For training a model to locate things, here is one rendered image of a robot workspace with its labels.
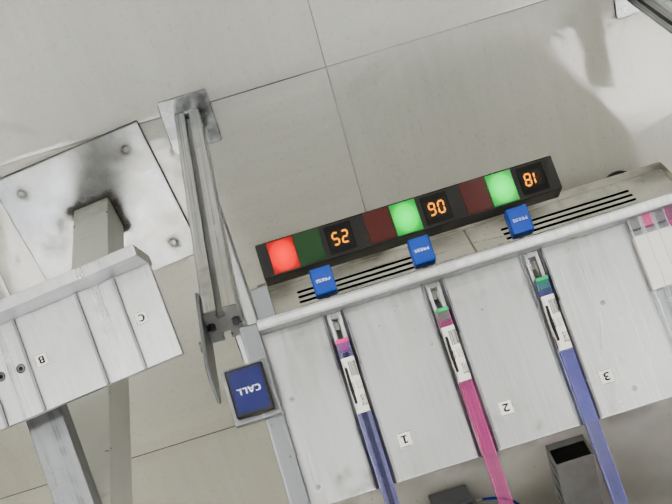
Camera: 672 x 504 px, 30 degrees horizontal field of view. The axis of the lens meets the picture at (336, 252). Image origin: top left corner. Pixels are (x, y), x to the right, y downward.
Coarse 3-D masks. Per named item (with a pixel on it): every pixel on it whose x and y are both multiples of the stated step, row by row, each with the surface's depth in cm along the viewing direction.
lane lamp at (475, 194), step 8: (464, 184) 137; (472, 184) 137; (480, 184) 137; (464, 192) 137; (472, 192) 137; (480, 192) 137; (488, 192) 137; (464, 200) 137; (472, 200) 137; (480, 200) 137; (488, 200) 137; (472, 208) 137; (480, 208) 137; (488, 208) 136
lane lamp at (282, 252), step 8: (280, 240) 137; (288, 240) 137; (272, 248) 137; (280, 248) 137; (288, 248) 136; (272, 256) 136; (280, 256) 136; (288, 256) 136; (296, 256) 136; (272, 264) 136; (280, 264) 136; (288, 264) 136; (296, 264) 136; (280, 272) 136
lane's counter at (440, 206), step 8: (440, 192) 137; (424, 200) 137; (432, 200) 137; (440, 200) 137; (424, 208) 137; (432, 208) 137; (440, 208) 137; (448, 208) 137; (432, 216) 137; (440, 216) 137; (448, 216) 137
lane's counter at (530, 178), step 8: (520, 168) 137; (528, 168) 137; (536, 168) 137; (520, 176) 137; (528, 176) 137; (536, 176) 137; (544, 176) 137; (520, 184) 137; (528, 184) 137; (536, 184) 137; (544, 184) 137; (528, 192) 137
